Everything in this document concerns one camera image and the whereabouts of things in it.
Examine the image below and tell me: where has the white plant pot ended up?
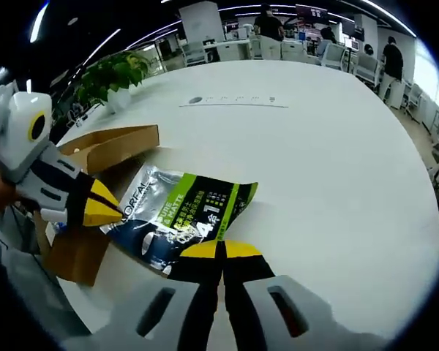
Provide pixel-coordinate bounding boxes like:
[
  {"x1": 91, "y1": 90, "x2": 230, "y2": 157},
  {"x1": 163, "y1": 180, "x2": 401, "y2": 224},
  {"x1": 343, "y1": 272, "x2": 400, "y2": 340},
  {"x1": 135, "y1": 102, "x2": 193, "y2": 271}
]
[{"x1": 105, "y1": 86, "x2": 132, "y2": 113}]

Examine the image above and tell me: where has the green potted plant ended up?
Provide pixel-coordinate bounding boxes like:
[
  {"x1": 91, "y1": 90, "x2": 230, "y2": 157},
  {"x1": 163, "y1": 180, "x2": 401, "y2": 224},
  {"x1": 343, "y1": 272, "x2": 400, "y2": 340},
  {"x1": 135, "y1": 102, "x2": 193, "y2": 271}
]
[{"x1": 75, "y1": 50, "x2": 149, "y2": 107}]

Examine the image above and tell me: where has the brown cardboard shoe box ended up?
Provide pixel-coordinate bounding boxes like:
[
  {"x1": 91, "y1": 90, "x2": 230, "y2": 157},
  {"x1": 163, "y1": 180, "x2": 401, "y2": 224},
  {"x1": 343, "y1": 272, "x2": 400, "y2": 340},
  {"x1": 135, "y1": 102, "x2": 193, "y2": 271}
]
[{"x1": 36, "y1": 124, "x2": 160, "y2": 288}]

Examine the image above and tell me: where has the silver green soft packet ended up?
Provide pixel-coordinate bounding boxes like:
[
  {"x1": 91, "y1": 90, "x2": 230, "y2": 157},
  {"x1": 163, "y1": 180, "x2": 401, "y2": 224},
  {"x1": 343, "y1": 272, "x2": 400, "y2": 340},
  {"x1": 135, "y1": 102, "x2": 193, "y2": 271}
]
[{"x1": 99, "y1": 162, "x2": 259, "y2": 279}]

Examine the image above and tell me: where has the grey mesh office chair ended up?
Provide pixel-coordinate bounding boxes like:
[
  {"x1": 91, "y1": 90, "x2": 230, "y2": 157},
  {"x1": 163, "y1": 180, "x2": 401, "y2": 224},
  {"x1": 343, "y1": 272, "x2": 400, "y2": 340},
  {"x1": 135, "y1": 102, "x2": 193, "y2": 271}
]
[
  {"x1": 321, "y1": 43, "x2": 347, "y2": 70},
  {"x1": 355, "y1": 50, "x2": 381, "y2": 83}
]

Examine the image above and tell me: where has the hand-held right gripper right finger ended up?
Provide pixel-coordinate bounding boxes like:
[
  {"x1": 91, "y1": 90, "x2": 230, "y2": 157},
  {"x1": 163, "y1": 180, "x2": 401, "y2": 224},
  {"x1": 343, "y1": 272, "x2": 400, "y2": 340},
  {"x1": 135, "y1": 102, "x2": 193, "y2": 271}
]
[{"x1": 222, "y1": 240, "x2": 389, "y2": 351}]

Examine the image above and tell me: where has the white desk power strip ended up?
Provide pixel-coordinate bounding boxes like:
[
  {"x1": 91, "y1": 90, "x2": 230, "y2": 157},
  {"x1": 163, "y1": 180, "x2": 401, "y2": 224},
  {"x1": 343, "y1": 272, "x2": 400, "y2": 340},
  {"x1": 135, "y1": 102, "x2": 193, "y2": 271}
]
[{"x1": 179, "y1": 94, "x2": 290, "y2": 110}]

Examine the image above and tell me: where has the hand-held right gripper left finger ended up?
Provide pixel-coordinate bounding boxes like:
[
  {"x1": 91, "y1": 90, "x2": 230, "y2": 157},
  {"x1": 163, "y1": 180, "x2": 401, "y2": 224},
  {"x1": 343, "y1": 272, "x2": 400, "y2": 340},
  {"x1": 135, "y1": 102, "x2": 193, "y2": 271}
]
[{"x1": 61, "y1": 241, "x2": 224, "y2": 351}]

